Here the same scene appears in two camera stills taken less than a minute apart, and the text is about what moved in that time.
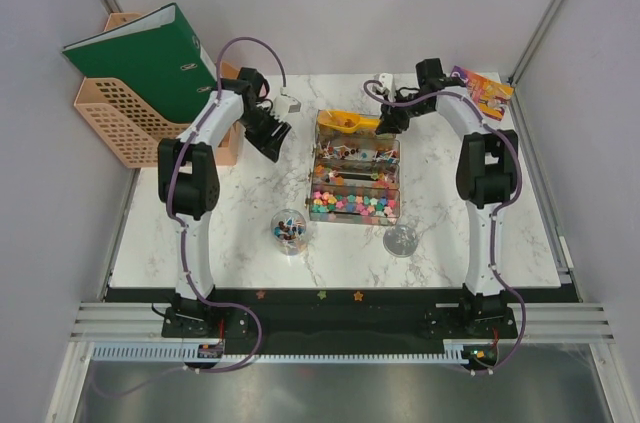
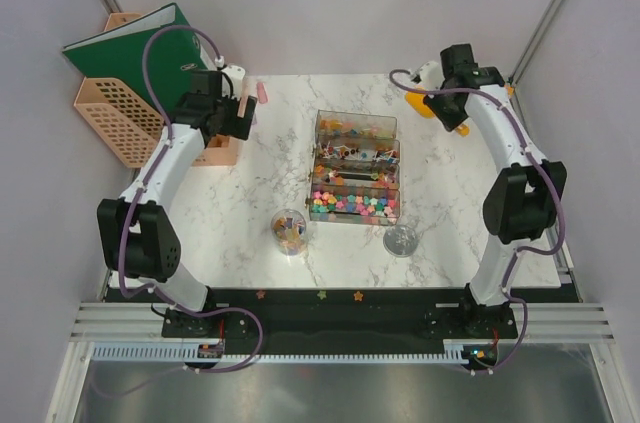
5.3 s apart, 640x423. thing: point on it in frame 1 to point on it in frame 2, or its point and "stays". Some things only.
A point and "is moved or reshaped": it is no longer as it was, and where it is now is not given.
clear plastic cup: [288, 231] stays
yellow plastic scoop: [342, 121] is moved or reshaped
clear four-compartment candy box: [354, 178] stays
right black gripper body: [400, 116] to [447, 111]
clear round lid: [400, 240] stays
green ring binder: [158, 57] stays
